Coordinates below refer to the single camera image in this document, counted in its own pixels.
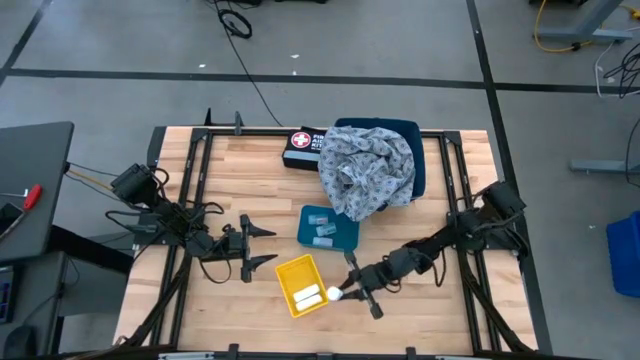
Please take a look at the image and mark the tangled black and white cables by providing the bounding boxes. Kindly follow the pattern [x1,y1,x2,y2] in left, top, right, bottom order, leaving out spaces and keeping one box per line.
[593,42,640,100]

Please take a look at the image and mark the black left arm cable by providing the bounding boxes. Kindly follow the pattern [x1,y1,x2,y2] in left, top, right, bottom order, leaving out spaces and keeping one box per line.
[198,252,235,285]

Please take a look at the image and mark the white tube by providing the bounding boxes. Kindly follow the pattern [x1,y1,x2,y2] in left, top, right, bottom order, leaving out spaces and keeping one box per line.
[292,283,321,303]

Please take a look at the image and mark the large dark blue bin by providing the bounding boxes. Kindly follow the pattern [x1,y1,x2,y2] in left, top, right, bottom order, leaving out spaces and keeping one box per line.
[333,117,428,201]

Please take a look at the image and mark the yellow floor cable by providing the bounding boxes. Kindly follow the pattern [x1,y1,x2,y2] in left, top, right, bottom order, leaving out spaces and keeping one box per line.
[533,0,594,54]

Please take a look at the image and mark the black aluminium rig frame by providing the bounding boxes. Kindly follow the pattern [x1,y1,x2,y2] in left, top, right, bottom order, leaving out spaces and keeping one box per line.
[114,107,539,360]

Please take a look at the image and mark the yellow slotted plastic basket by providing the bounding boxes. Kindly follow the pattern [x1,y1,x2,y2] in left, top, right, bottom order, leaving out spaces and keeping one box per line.
[274,253,330,319]

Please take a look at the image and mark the dark grey side desk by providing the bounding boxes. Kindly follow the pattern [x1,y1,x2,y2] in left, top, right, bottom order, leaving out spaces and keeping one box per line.
[0,121,75,264]

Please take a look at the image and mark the black floor cable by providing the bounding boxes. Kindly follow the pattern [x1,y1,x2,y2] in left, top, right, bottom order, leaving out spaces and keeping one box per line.
[213,0,286,129]

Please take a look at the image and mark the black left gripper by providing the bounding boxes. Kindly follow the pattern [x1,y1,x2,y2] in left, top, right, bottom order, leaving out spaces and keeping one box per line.
[219,214,279,284]

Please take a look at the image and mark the black first aid kit pouch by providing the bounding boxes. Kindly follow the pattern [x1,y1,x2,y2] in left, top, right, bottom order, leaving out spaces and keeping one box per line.
[281,126,327,172]

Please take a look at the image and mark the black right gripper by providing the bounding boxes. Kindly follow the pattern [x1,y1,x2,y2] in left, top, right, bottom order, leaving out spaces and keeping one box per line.
[338,251,399,320]

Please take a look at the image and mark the blue floor bin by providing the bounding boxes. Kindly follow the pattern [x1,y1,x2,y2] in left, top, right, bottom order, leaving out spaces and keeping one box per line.
[606,209,640,300]

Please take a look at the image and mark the grey desk foot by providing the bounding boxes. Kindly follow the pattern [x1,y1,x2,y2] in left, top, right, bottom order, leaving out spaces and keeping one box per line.
[569,159,640,175]
[537,0,636,44]

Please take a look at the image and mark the black phone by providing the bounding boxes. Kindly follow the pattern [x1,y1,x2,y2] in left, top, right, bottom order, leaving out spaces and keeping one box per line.
[0,202,25,236]

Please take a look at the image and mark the small teal plastic bin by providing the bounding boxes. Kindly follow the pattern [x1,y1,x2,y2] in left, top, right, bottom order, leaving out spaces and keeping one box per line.
[296,203,361,253]

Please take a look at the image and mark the grey patterned hospital gown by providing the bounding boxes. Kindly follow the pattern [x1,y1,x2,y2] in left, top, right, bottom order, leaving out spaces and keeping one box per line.
[317,124,417,223]

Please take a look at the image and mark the red handled screwdriver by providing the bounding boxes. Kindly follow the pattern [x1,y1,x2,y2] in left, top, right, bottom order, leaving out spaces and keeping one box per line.
[22,183,44,211]

